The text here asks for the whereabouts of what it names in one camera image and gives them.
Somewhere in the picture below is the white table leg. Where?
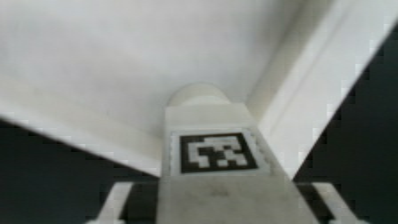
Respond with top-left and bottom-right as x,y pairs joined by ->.
156,83 -> 318,224

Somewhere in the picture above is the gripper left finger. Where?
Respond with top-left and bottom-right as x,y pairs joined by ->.
85,182 -> 133,224

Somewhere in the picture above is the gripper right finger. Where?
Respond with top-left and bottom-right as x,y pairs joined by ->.
312,182 -> 367,224

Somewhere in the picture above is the white square tabletop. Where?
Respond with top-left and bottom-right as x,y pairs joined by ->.
0,0 -> 398,174

